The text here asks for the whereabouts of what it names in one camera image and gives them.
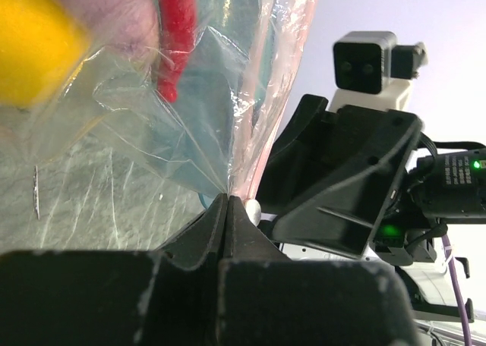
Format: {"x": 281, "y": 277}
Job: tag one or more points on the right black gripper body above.
{"x": 355, "y": 192}

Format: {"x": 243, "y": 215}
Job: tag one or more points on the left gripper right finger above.
{"x": 268, "y": 299}

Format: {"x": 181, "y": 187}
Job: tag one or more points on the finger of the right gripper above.
{"x": 289, "y": 153}

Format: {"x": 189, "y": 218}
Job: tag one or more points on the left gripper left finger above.
{"x": 117, "y": 297}

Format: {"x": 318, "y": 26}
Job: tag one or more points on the clear zip top bag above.
{"x": 216, "y": 137}

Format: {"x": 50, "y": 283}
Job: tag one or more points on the red chili pepper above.
{"x": 177, "y": 40}

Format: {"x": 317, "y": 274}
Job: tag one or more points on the yellow lemon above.
{"x": 42, "y": 47}

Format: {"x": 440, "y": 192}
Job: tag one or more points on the purple eggplant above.
{"x": 129, "y": 25}

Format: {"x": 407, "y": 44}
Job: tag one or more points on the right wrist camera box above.
{"x": 372, "y": 70}

